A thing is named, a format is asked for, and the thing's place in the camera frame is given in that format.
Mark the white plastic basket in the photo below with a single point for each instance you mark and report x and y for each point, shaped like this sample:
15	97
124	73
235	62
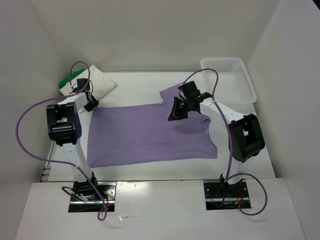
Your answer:
230	78

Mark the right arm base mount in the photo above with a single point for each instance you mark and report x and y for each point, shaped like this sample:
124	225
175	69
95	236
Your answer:
216	199

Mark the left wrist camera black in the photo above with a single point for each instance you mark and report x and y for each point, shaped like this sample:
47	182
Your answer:
83	85

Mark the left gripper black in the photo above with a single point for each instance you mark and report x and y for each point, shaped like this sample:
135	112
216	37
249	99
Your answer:
94	103

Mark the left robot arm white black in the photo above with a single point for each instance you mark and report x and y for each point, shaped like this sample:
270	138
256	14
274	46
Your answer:
64	128

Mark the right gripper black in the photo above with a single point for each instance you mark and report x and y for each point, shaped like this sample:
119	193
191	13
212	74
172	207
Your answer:
176	114

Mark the white t shirt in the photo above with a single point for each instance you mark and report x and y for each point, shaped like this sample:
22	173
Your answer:
102	84

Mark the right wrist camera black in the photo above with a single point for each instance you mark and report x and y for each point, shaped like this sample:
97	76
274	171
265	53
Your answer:
189	89

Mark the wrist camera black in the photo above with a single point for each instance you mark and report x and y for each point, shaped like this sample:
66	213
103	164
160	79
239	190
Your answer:
83	85
189	89

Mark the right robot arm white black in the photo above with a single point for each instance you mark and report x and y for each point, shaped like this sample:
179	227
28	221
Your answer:
245	138

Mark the green t shirt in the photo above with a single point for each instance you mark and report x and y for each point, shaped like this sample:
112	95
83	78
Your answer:
66	80

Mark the purple t shirt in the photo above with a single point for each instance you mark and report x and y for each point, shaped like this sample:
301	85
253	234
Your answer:
143	134

